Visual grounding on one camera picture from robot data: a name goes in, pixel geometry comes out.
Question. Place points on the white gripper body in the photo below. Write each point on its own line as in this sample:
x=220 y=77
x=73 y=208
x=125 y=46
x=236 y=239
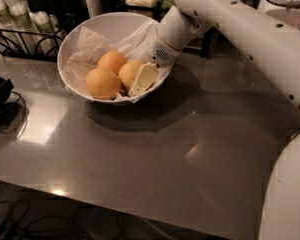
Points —
x=156 y=50

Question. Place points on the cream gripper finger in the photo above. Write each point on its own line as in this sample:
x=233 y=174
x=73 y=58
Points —
x=144 y=78

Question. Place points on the orange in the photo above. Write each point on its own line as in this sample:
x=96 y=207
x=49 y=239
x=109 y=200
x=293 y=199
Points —
x=127 y=73
x=113 y=60
x=103 y=83

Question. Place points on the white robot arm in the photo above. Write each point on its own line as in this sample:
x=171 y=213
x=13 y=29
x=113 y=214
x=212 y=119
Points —
x=274 y=48

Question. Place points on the white bowl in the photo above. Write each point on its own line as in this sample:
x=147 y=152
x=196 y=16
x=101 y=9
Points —
x=115 y=25

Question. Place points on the green tea packets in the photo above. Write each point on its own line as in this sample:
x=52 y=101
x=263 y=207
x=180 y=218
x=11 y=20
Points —
x=164 y=4

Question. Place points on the white paper liner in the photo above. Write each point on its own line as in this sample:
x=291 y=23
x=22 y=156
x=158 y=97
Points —
x=90 y=47

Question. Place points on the black condiment shelf rack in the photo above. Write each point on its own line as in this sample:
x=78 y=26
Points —
x=203 y=46

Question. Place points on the white tall cup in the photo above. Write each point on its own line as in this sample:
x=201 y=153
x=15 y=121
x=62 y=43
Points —
x=92 y=0

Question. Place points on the right paper cup stack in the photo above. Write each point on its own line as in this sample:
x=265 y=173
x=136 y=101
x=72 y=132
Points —
x=42 y=21

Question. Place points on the paper cup stack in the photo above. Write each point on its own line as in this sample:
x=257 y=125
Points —
x=6 y=19
x=42 y=21
x=21 y=17

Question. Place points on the white napkin dispenser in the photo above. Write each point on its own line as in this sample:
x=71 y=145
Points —
x=289 y=15

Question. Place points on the middle paper cup stack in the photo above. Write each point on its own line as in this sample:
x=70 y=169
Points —
x=21 y=17

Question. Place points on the left paper cup stack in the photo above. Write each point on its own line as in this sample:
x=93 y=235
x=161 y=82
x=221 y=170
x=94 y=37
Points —
x=6 y=19

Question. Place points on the black wire cup rack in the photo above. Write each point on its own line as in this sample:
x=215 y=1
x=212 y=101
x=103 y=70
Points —
x=33 y=44

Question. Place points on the black device with cable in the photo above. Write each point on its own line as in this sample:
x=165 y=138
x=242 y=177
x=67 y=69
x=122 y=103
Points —
x=13 y=109

